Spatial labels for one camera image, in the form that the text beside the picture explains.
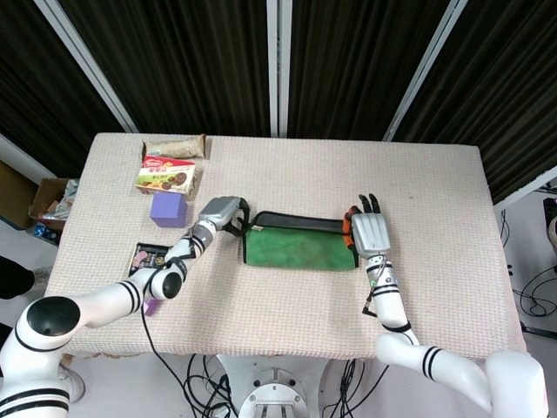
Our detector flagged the dark person leg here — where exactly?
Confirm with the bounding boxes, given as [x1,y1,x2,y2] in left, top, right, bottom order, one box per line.
[0,255,36,300]

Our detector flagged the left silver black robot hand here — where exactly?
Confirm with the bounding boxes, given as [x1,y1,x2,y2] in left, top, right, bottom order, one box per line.
[198,195,252,239]

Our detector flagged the white silver robot base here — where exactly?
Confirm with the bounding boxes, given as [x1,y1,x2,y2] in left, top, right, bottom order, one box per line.
[216,353,349,418]

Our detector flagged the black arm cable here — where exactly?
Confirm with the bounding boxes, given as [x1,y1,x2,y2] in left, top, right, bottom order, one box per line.
[346,361,391,418]
[139,300,204,418]

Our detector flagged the brown snack bar wrapper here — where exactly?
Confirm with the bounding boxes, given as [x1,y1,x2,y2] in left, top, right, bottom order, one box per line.
[141,133,207,160]

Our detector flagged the grey and green cloth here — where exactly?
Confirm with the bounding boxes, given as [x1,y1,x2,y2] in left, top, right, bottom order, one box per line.
[242,210,360,272]

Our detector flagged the black snack packet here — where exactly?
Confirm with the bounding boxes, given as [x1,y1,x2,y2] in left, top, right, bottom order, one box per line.
[127,242,171,277]

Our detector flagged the white aluminium frame post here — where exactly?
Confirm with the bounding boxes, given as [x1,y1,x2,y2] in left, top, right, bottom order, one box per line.
[265,0,292,138]
[34,0,139,133]
[0,132,49,184]
[382,0,469,142]
[493,167,557,206]

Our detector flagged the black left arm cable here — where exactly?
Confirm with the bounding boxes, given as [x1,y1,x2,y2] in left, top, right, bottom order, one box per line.
[139,300,204,418]

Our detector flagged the blue packet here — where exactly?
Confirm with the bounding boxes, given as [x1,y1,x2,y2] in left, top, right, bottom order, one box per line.
[33,221,61,246]

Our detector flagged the open cardboard box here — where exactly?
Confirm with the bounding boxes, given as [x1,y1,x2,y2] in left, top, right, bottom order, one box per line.
[28,177,71,221]

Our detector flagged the black floor cable bundle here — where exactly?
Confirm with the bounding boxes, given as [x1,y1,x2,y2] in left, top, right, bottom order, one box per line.
[182,353,239,418]

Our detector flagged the right silver orange-tipped robot hand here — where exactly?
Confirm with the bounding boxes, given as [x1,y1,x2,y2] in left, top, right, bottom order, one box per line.
[341,192,392,258]

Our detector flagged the black floor cable loops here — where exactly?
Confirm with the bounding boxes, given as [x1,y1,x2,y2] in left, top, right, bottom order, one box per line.
[500,208,557,340]

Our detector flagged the black pleated curtain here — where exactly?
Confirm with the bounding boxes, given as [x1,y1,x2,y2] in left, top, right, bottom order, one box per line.
[0,0,127,178]
[58,0,273,137]
[286,0,449,141]
[393,0,557,205]

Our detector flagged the pinkish white woven tablecloth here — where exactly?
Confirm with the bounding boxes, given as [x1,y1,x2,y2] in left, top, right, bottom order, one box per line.
[43,132,533,361]

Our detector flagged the red green biscuit box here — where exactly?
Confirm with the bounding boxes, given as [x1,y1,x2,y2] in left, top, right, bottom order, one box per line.
[135,154,203,200]

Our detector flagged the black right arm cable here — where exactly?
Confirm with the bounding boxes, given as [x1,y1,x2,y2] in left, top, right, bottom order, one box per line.
[346,361,391,418]

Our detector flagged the purple foam cube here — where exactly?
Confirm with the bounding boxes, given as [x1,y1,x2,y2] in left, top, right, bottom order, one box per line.
[150,192,191,230]

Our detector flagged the closed brown cardboard box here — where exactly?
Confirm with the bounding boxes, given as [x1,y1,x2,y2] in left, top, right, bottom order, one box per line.
[0,159,39,230]

